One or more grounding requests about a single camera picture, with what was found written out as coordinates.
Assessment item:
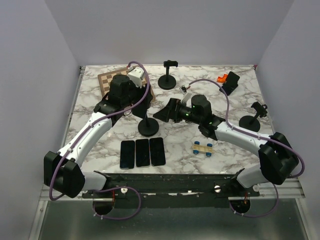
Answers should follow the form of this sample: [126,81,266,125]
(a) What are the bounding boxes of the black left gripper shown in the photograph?
[121,79,154,108]

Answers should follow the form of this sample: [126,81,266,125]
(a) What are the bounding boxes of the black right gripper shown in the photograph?
[153,97,202,125]

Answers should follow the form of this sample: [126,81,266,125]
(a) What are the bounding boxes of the black edge phone stand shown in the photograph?
[138,112,159,137]

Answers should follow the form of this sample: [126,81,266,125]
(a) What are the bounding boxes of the black round-base pole phone stand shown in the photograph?
[158,60,179,90]

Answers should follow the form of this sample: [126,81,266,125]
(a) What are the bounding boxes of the black phone with silver edge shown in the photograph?
[135,138,151,168]

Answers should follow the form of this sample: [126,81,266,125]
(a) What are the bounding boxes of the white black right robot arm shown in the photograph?
[153,94,298,196]

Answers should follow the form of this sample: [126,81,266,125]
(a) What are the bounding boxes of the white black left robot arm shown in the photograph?
[43,74,152,201]

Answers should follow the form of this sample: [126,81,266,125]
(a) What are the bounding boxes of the black folding phone stand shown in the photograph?
[222,71,240,96]

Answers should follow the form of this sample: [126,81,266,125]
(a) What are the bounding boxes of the wooden chessboard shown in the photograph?
[97,67,147,97]

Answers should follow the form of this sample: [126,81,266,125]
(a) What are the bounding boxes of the wooden toy car blue wheels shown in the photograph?
[192,141,213,157]

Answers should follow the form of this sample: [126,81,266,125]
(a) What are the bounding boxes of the orange plastic block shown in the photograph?
[217,74,228,83]

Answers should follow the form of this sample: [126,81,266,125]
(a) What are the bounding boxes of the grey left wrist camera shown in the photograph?
[127,66,145,88]

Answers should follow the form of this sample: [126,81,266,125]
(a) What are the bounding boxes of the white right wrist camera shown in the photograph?
[179,84,192,104]

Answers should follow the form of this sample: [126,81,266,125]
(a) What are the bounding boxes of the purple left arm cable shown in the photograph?
[49,60,152,201]

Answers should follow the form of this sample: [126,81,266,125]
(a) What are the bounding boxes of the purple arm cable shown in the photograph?
[49,60,152,201]
[184,79,306,179]

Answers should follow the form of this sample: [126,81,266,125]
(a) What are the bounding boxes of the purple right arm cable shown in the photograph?
[184,79,306,179]

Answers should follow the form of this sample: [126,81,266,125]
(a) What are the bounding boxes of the aluminium frame rail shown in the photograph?
[258,178,305,199]

